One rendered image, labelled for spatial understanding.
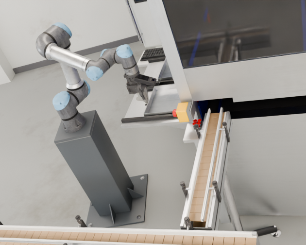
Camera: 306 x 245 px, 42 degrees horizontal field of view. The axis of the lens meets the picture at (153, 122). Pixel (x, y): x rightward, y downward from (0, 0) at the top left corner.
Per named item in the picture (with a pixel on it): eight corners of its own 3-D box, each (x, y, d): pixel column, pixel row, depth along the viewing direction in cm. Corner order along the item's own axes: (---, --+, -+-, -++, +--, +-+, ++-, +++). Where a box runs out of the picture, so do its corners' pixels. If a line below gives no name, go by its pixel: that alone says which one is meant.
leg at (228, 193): (250, 237, 240) (226, 145, 194) (249, 250, 233) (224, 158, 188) (235, 236, 243) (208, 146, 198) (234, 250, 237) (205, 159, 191)
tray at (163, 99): (210, 84, 231) (209, 79, 229) (204, 113, 213) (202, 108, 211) (156, 90, 244) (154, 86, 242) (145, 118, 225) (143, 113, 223)
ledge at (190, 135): (214, 124, 207) (213, 121, 205) (211, 141, 197) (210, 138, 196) (188, 126, 212) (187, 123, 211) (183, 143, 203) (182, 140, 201)
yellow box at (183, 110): (195, 112, 203) (192, 101, 198) (193, 121, 197) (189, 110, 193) (181, 113, 205) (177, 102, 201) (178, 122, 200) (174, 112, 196)
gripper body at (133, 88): (133, 87, 225) (126, 69, 218) (147, 85, 222) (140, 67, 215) (129, 95, 219) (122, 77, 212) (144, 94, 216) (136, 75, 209)
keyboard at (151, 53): (195, 44, 289) (195, 41, 287) (192, 55, 279) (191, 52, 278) (145, 51, 305) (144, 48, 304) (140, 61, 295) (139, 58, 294)
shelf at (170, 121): (219, 51, 260) (218, 49, 259) (203, 122, 210) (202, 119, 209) (151, 61, 278) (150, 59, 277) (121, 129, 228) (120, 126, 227)
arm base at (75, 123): (61, 134, 255) (55, 123, 250) (67, 120, 267) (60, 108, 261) (83, 130, 252) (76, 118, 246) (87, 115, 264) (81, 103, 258)
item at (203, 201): (206, 126, 210) (199, 103, 201) (235, 124, 204) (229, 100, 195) (181, 239, 161) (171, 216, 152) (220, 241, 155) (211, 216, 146)
